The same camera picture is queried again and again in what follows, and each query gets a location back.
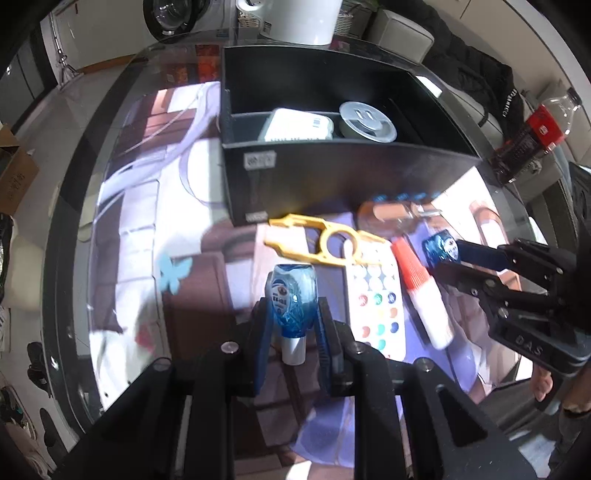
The blue bottle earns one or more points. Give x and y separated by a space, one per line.
440 247
293 292

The white washing machine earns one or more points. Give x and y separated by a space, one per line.
165 19

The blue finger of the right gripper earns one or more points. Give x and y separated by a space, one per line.
483 256

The printed desk mat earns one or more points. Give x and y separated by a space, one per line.
210 350

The yellow plastic tool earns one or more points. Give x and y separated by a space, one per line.
323 239

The white electric kettle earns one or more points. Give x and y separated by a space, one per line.
304 22

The orange handled screwdriver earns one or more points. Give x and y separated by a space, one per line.
382 218

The white remote with coloured buttons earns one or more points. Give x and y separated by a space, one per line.
375 303

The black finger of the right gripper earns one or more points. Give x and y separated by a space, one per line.
464 278

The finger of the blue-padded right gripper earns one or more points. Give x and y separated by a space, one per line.
332 370

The black storage box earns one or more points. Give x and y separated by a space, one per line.
267 180

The grey sofa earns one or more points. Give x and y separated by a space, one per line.
401 36

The white rectangular device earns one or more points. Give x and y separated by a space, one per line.
288 125

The cardboard box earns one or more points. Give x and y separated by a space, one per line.
18 171

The person's hand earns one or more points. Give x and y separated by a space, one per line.
541 383

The glue tube with orange cap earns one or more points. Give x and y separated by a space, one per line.
425 295

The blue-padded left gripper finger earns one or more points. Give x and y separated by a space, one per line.
258 344

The cola bottle red label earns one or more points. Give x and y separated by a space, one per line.
546 128

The black jacket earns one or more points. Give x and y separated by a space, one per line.
485 79

